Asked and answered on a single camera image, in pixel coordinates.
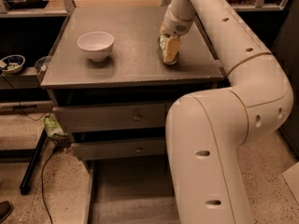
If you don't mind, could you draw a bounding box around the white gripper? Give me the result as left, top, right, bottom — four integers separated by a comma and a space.
160, 6, 193, 63

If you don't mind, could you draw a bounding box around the green soda can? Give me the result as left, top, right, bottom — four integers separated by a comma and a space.
158, 34, 175, 65

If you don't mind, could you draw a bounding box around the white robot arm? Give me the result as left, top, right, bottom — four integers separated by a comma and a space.
164, 0, 293, 224

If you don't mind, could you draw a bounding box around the top grey drawer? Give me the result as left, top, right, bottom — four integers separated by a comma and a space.
53, 103, 170, 133

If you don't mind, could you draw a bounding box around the grey drawer cabinet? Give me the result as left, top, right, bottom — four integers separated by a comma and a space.
40, 6, 224, 224

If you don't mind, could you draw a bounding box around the middle grey drawer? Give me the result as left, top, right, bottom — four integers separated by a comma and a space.
71, 137, 165, 161

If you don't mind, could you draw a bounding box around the bottom grey open drawer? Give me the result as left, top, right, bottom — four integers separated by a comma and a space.
88, 155, 180, 224

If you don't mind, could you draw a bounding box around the white ceramic bowl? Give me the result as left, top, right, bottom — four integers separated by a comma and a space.
77, 32, 115, 62

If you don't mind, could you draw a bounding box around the clear plastic cup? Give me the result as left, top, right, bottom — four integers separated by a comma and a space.
34, 56, 52, 72

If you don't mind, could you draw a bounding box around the green snack bag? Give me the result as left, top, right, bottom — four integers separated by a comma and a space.
44, 116, 69, 141

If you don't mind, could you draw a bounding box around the white floor board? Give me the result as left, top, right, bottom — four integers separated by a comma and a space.
282, 162, 299, 204

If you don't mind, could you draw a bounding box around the black metal floor bar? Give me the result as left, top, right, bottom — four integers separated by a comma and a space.
20, 130, 47, 195

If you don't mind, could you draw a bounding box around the dark shoe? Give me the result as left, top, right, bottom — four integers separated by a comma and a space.
0, 201, 13, 223

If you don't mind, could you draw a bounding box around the black floor cable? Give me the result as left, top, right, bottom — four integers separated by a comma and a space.
40, 144, 60, 224

